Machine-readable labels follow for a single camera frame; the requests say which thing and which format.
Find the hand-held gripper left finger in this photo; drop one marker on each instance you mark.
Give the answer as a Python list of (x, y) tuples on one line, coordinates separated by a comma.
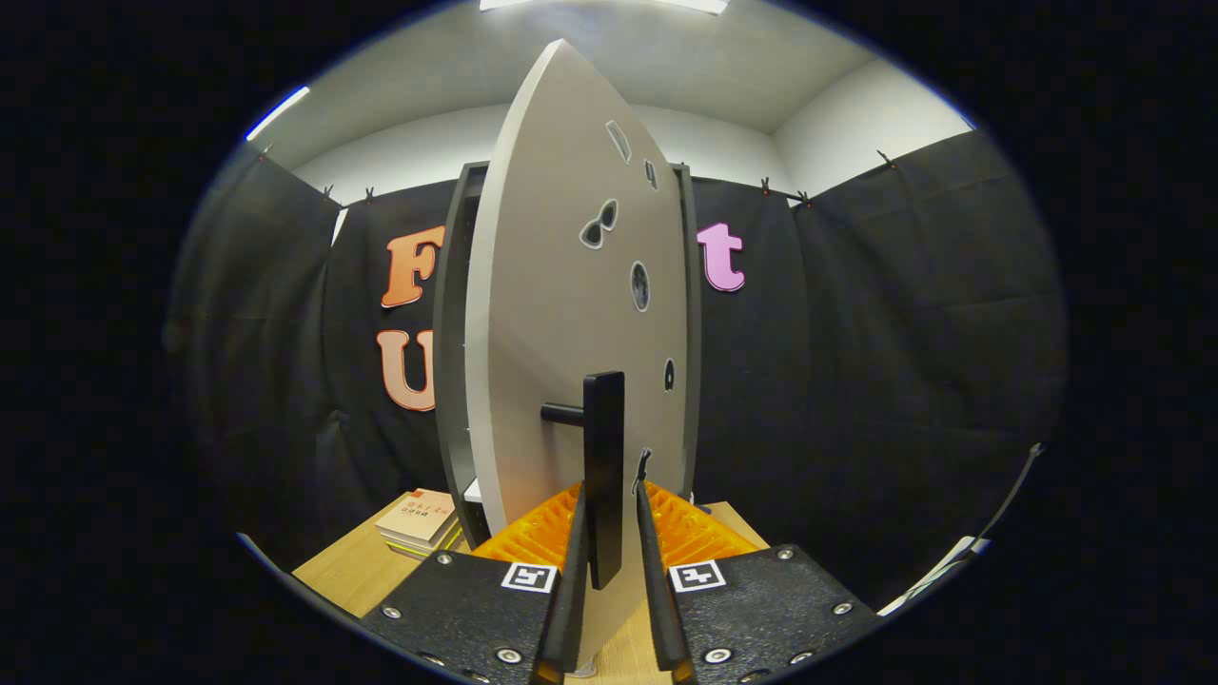
[(568, 609)]

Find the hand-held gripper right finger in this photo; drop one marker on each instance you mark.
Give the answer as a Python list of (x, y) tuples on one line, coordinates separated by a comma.
[(657, 609)]

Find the grey shoe cabinet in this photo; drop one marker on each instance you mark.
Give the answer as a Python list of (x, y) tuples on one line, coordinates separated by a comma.
[(455, 381)]

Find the beige shoe cabinet door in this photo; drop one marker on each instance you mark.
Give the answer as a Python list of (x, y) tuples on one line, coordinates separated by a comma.
[(542, 333)]

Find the white cabinet shelf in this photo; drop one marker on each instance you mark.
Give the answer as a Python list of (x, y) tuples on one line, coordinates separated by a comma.
[(471, 492)]

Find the grey book yellow edge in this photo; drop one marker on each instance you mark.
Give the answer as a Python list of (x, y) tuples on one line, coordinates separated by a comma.
[(419, 551)]

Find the white panel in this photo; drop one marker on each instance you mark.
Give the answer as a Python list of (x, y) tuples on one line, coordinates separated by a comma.
[(937, 571)]

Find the black backdrop cloth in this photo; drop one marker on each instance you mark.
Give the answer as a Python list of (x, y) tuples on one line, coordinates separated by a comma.
[(904, 381)]

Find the row of black cloth clips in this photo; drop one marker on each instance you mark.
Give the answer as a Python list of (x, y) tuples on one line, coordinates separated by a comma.
[(764, 184)]

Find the ceiling light panel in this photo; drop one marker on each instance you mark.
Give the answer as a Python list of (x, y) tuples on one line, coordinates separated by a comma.
[(278, 112), (609, 4)]

